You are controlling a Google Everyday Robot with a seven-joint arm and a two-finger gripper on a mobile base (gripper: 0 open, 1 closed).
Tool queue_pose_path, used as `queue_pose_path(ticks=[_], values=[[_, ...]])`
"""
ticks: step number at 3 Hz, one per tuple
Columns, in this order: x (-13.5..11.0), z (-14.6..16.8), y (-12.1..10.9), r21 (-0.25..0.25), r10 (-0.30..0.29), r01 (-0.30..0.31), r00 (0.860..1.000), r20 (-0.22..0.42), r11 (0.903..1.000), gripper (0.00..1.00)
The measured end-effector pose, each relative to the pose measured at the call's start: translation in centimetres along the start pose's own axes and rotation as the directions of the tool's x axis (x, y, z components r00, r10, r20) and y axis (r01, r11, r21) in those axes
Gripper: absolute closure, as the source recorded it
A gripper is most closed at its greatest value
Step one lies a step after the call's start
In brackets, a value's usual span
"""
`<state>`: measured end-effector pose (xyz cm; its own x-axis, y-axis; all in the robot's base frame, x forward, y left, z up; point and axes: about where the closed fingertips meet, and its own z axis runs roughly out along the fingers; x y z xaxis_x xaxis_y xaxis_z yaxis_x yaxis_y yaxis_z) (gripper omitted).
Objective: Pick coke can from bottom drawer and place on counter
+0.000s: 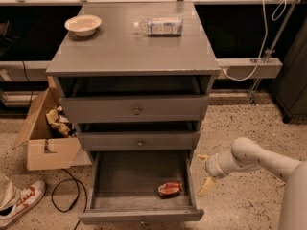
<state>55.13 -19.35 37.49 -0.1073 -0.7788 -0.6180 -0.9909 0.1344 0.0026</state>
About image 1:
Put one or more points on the white ceramic bowl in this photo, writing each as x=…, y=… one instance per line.
x=83, y=25

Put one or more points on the beige trouser leg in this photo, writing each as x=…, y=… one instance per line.
x=9, y=193

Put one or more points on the grey top drawer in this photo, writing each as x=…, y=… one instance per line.
x=133, y=99

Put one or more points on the grey middle drawer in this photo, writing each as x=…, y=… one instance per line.
x=168, y=135

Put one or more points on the grey open bottom drawer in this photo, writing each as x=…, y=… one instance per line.
x=124, y=188

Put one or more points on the dark cabinet at right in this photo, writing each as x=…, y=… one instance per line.
x=290, y=87

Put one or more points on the metal support pole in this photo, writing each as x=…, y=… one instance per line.
x=264, y=55

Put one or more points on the white red sneaker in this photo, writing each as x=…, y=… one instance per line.
x=29, y=197

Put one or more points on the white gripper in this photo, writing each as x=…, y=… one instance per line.
x=212, y=168

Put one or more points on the crumpled wrappers in box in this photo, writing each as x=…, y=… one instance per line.
x=58, y=121

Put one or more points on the clear plastic water bottle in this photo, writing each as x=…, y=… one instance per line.
x=159, y=26

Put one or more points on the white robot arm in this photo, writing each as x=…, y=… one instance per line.
x=246, y=155

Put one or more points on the open cardboard box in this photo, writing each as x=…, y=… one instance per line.
x=45, y=151

